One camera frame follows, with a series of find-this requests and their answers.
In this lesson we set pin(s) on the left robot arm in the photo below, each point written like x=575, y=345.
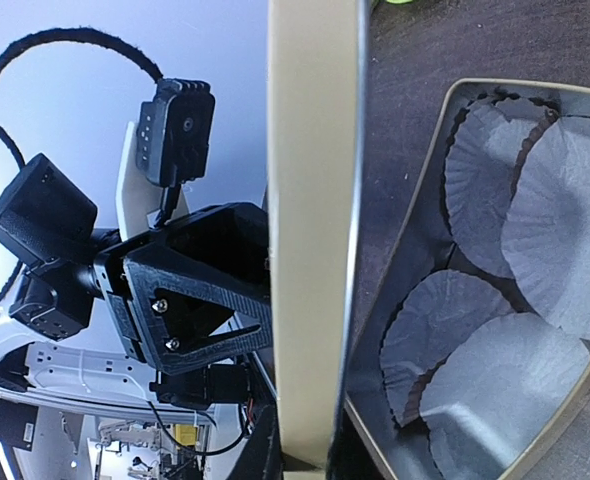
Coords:
x=48, y=224

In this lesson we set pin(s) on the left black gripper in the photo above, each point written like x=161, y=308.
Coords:
x=208, y=300

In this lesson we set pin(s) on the white paper cupcake liner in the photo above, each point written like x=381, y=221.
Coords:
x=438, y=315
x=480, y=173
x=546, y=235
x=495, y=393

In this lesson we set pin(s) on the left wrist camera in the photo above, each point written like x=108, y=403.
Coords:
x=174, y=131

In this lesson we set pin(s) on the beige tin box base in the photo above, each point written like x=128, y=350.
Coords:
x=425, y=245

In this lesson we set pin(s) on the bear print tin lid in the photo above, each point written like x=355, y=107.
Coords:
x=317, y=62

